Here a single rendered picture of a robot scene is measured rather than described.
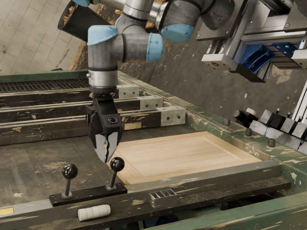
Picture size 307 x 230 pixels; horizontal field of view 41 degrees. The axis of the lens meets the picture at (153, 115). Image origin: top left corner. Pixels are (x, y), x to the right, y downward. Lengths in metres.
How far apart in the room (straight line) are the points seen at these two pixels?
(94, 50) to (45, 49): 5.70
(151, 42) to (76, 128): 0.72
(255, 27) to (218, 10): 0.17
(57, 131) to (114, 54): 0.69
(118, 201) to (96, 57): 0.38
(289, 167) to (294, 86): 1.49
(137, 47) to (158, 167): 0.46
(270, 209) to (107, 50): 0.56
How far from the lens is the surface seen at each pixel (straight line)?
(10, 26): 6.63
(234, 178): 1.28
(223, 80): 3.33
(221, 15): 1.71
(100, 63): 1.03
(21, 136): 1.64
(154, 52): 1.06
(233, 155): 1.48
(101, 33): 1.03
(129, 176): 1.26
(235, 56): 1.74
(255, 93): 3.00
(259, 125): 1.75
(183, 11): 1.61
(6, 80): 2.86
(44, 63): 6.71
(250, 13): 1.81
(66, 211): 1.08
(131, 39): 1.05
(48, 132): 1.65
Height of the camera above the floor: 1.93
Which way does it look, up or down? 30 degrees down
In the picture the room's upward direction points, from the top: 62 degrees counter-clockwise
